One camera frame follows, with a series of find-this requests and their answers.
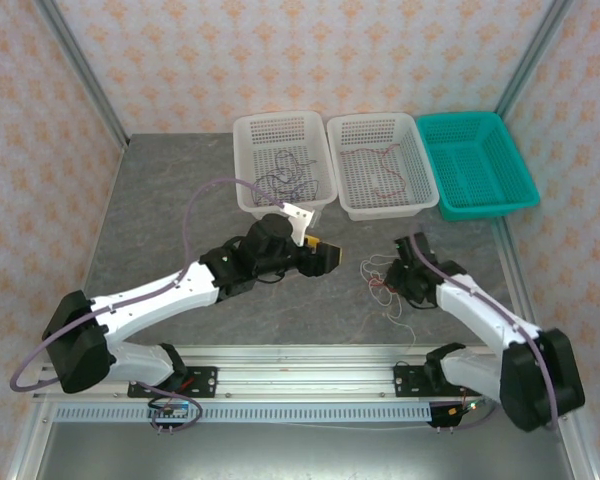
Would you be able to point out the white perforated plastic basket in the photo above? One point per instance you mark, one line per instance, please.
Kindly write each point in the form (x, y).
(365, 205)
(325, 150)

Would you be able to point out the aluminium side rail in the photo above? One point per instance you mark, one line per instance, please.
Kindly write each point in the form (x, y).
(517, 270)

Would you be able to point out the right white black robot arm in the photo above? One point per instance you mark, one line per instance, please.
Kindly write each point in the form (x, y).
(480, 310)

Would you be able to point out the aluminium mounting rail frame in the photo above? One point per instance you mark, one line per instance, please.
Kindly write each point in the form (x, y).
(305, 375)

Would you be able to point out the teal perforated plastic basket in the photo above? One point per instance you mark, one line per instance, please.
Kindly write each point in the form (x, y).
(475, 170)

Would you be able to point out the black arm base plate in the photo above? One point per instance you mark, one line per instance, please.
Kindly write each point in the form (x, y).
(405, 382)
(205, 382)

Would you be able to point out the aluminium frame post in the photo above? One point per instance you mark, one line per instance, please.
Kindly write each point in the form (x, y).
(27, 445)
(513, 95)
(577, 455)
(80, 65)

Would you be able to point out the small circuit board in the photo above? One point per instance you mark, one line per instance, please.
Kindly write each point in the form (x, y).
(172, 410)

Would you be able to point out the black connector bracket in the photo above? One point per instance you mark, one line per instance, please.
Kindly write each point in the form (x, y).
(442, 417)

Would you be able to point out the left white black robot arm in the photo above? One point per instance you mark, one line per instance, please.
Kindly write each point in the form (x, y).
(145, 315)

